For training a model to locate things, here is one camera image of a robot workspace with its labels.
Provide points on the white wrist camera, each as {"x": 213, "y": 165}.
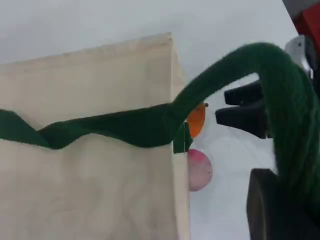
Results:
{"x": 295, "y": 50}

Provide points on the orange fruit with stem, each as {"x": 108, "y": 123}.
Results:
{"x": 197, "y": 122}

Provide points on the red box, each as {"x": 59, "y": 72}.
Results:
{"x": 310, "y": 22}

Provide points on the pink peach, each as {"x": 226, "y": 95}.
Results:
{"x": 200, "y": 170}

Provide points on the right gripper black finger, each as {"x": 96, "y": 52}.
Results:
{"x": 245, "y": 120}
{"x": 243, "y": 95}

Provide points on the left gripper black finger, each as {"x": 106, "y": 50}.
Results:
{"x": 270, "y": 215}

